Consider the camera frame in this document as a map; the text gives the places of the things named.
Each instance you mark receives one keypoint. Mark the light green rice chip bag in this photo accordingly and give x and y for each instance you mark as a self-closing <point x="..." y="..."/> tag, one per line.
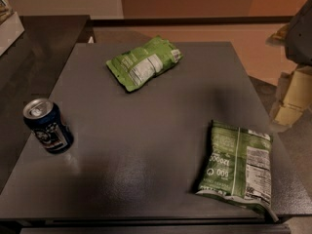
<point x="137" y="66"/>

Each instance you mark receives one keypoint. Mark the dark side counter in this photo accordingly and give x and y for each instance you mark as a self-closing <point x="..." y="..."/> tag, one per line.
<point x="29" y="70"/>

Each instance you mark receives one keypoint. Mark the dark green jalapeno chip bag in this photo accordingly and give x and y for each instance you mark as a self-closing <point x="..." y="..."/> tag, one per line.
<point x="238" y="171"/>

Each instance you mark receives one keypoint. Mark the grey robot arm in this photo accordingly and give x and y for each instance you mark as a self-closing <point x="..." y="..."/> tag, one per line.
<point x="297" y="36"/>

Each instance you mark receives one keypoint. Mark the blue soda can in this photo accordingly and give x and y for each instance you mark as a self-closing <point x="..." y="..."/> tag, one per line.
<point x="44" y="119"/>

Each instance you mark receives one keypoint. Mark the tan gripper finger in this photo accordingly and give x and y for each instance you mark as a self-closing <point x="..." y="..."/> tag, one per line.
<point x="279" y="110"/>
<point x="298" y="96"/>

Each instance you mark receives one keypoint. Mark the white box with snacks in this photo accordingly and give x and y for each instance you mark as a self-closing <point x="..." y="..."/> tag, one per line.
<point x="11" y="27"/>

